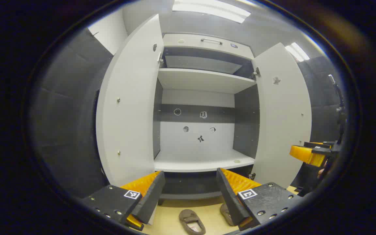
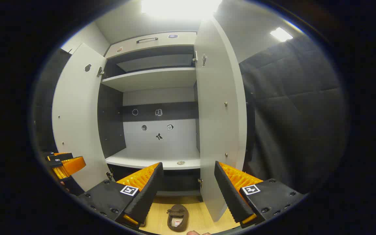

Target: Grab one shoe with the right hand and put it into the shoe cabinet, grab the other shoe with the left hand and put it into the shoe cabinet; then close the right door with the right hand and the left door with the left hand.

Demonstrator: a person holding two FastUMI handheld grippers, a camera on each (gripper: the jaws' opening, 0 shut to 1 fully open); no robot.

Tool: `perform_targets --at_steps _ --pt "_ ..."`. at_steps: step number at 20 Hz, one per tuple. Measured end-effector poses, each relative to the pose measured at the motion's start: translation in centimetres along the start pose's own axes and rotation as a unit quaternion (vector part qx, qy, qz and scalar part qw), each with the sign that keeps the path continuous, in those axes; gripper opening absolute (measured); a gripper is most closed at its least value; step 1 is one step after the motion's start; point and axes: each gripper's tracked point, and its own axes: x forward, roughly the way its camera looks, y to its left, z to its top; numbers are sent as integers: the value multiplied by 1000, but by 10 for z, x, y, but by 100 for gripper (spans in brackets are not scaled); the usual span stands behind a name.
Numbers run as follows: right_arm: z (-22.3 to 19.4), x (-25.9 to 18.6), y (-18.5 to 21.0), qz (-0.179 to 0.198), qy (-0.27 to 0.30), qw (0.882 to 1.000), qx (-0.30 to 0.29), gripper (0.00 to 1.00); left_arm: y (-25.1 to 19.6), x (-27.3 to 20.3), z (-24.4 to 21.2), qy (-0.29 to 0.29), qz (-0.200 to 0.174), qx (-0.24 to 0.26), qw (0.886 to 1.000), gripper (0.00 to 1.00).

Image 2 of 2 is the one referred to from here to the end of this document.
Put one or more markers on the grey shoe cabinet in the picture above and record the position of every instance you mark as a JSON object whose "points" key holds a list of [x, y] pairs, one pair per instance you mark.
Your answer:
{"points": [[148, 80]]}

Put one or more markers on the grey cabinet drawer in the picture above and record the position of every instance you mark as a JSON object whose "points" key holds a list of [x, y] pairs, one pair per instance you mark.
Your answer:
{"points": [[162, 40]]}

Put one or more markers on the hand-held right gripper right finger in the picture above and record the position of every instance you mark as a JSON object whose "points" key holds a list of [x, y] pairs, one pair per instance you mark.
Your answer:
{"points": [[228, 195]]}

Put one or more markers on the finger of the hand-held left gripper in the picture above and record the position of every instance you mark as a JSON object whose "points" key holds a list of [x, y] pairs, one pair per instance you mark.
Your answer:
{"points": [[60, 156], [72, 166]]}

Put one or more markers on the ceiling light panel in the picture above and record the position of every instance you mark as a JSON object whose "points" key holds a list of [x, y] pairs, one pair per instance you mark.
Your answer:
{"points": [[181, 6], [281, 34]]}

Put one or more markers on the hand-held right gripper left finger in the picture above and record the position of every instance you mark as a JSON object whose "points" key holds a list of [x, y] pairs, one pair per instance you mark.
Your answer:
{"points": [[148, 192]]}

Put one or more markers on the black backdrop cloth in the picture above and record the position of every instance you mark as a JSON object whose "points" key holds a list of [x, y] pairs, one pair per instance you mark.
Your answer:
{"points": [[292, 114]]}

